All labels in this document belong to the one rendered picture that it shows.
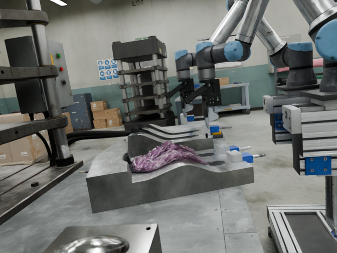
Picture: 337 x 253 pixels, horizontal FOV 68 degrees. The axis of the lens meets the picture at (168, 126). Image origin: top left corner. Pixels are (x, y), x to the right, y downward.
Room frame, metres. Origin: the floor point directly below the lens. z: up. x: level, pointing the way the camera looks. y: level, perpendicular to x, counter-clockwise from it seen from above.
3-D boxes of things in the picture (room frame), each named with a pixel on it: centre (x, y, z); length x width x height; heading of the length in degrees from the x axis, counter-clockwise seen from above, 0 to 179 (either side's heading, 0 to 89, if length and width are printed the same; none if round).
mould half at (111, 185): (0.83, 0.02, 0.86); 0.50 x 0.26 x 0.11; 98
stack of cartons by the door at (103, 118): (7.77, 1.86, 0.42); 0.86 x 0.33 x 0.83; 81
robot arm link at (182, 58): (1.41, -0.12, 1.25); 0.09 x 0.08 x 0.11; 100
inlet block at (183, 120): (1.40, -0.14, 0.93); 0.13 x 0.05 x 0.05; 81
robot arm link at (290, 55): (1.39, -0.76, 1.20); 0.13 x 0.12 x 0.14; 10
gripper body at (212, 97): (1.10, -0.20, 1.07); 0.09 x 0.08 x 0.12; 80
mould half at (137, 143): (1.20, 0.04, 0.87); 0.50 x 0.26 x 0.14; 81
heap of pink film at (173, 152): (0.84, 0.02, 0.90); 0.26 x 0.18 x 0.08; 98
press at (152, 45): (5.88, 0.35, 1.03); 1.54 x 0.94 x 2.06; 171
